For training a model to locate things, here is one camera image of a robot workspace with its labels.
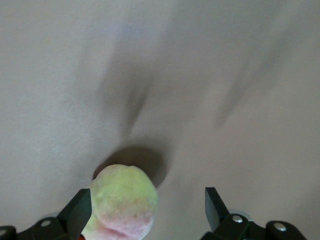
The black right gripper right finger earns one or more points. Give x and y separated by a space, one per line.
217 217

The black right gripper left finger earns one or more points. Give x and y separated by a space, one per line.
75 217

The fuzzy yellow-pink peach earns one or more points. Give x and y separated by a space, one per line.
123 197

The brown table cover mat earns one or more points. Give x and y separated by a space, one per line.
160 75

